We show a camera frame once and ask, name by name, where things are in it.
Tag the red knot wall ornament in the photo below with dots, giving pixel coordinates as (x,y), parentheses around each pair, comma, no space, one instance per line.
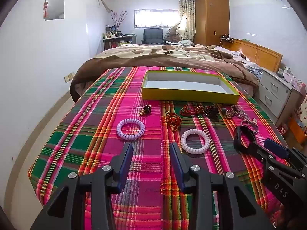
(45,8)

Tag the dried flower branches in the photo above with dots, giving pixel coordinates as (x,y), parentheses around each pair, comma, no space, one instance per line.
(118,19)

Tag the dark beaded hair clip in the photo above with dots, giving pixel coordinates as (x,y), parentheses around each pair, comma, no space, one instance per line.
(211,112)

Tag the wooden wardrobe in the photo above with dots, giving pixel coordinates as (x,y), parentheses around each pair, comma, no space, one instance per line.
(212,16)

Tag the wall mirror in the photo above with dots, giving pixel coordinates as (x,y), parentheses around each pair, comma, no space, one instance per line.
(56,8)

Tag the white drawer nightstand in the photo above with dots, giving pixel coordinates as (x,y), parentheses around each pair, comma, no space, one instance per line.
(275,93)

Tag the dark armchair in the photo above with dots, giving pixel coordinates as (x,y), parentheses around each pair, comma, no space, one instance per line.
(153,36)

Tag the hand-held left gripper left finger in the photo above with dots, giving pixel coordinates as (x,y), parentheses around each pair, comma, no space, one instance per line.
(126,165)

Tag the black smart wristband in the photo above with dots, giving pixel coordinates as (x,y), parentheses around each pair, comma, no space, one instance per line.
(237,140)

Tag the brown teddy bear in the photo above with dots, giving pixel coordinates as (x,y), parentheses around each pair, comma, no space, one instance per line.
(173,35)

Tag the patterned curtain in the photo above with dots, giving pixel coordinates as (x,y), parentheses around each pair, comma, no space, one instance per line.
(187,16)

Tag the yellow cardboard box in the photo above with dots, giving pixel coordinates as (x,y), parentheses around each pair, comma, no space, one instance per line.
(187,98)

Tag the plaid cloth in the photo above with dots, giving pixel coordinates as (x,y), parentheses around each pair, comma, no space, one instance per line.
(96,124)

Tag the wall socket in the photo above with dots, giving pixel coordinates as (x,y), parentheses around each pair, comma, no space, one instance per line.
(69,76)

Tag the wooden headboard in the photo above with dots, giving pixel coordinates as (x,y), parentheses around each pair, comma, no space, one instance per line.
(256,51)

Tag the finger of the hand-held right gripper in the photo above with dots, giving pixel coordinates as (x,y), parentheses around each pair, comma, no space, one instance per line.
(275,147)
(259,153)

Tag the purple crystal hair ornament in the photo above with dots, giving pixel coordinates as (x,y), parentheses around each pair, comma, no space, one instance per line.
(238,111)

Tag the cluttered desk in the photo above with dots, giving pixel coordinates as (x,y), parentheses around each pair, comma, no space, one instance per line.
(120,39)

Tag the window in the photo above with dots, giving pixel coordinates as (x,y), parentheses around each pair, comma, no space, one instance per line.
(156,18)

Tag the brown printed blanket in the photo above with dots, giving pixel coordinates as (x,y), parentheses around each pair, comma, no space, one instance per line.
(163,57)

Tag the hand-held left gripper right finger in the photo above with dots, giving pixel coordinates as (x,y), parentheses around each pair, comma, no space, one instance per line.
(178,165)

